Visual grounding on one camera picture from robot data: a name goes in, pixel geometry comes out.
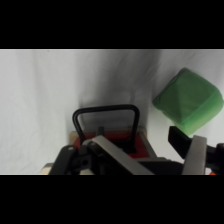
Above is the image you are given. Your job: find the wooden drawer red front black handle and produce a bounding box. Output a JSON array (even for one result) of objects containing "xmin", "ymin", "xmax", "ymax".
[{"xmin": 71, "ymin": 104, "xmax": 150, "ymax": 160}]

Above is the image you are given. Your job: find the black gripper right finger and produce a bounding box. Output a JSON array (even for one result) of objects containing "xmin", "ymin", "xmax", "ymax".
[{"xmin": 167, "ymin": 125, "xmax": 224, "ymax": 176}]

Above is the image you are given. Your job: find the green block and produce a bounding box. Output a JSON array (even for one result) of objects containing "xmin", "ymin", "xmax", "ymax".
[{"xmin": 152, "ymin": 67, "xmax": 224, "ymax": 137}]

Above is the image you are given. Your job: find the light wooden drawer cabinet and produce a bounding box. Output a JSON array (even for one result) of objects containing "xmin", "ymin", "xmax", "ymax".
[{"xmin": 40, "ymin": 125, "xmax": 168, "ymax": 176}]

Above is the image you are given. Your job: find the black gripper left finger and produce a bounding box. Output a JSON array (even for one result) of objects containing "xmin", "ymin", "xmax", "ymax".
[{"xmin": 48, "ymin": 126, "xmax": 156, "ymax": 176}]

